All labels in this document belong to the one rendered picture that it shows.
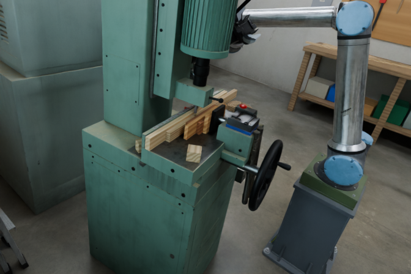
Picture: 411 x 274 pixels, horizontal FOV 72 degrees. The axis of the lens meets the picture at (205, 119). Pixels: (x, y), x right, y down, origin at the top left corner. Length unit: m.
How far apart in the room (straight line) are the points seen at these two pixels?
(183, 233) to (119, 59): 0.72
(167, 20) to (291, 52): 3.53
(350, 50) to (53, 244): 1.76
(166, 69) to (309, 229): 1.14
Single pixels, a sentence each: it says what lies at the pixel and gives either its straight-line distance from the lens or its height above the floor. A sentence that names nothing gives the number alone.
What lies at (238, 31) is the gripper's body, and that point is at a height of 1.27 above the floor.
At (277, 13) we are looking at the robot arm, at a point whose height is 1.34.
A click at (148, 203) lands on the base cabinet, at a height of 0.61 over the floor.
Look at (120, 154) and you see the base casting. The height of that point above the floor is 0.78.
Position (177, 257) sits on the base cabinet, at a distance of 1.29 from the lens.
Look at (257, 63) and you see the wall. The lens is 4.69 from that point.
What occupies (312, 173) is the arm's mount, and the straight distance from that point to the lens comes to 1.58.
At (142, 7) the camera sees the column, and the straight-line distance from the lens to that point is 1.05.
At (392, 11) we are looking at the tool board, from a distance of 4.12.
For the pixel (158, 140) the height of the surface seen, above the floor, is 0.92.
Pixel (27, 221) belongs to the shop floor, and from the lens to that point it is 2.07.
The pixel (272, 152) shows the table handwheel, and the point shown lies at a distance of 1.00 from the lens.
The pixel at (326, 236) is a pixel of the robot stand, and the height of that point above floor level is 0.35.
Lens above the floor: 1.45
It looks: 27 degrees down
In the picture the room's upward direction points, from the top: 9 degrees clockwise
